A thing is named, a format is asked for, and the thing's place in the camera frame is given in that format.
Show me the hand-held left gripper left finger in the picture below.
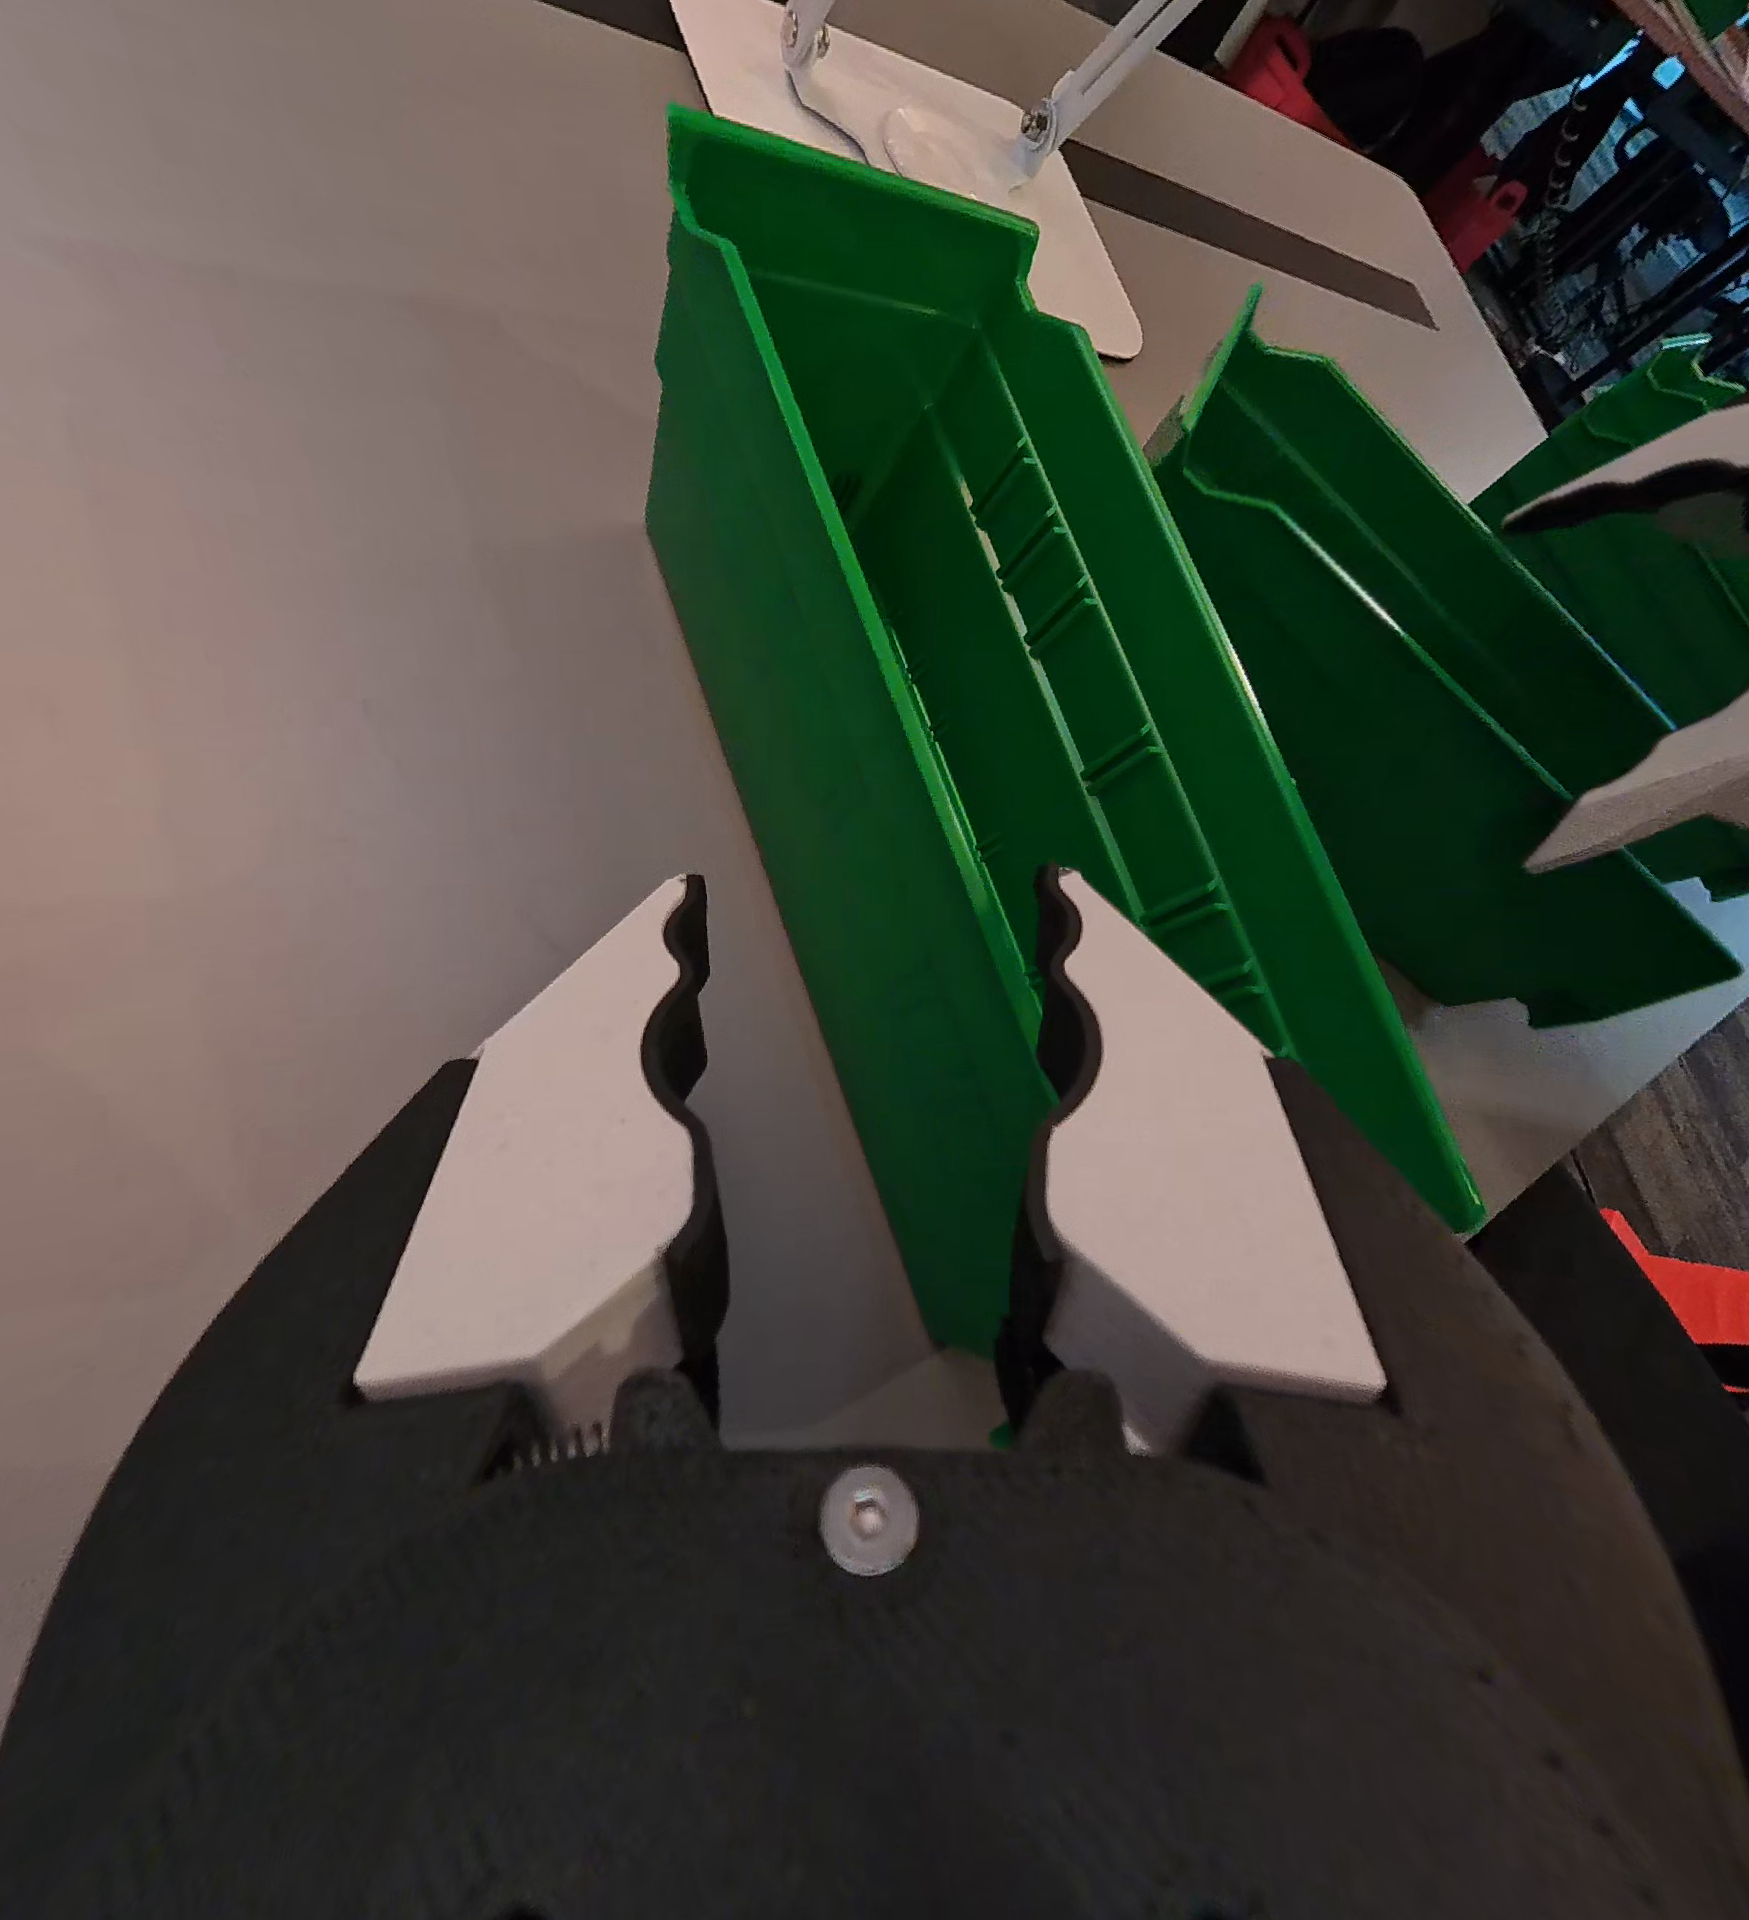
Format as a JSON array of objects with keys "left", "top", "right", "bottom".
[{"left": 352, "top": 875, "right": 729, "bottom": 1448}]

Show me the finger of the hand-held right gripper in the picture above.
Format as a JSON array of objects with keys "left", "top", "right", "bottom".
[
  {"left": 1524, "top": 606, "right": 1749, "bottom": 875},
  {"left": 1501, "top": 382, "right": 1749, "bottom": 560}
]

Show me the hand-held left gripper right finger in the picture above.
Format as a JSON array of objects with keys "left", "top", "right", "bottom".
[{"left": 997, "top": 867, "right": 1389, "bottom": 1454}]

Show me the green plastic bin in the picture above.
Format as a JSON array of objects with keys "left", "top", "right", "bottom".
[
  {"left": 645, "top": 102, "right": 1485, "bottom": 1448},
  {"left": 1146, "top": 284, "right": 1742, "bottom": 1032},
  {"left": 1475, "top": 343, "right": 1749, "bottom": 903}
]

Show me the dark storage rack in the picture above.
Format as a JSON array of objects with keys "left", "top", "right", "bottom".
[{"left": 1458, "top": 0, "right": 1749, "bottom": 430}]

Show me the grey tape strip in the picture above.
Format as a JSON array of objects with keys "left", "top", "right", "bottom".
[{"left": 1069, "top": 142, "right": 1438, "bottom": 332}]

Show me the orange traffic cone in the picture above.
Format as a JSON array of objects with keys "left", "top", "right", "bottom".
[{"left": 1601, "top": 1206, "right": 1749, "bottom": 1397}]

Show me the clear glass cup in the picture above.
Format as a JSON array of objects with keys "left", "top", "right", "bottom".
[{"left": 881, "top": 102, "right": 1023, "bottom": 200}]

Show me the white square tray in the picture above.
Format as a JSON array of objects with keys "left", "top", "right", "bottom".
[{"left": 668, "top": 0, "right": 1146, "bottom": 363}]

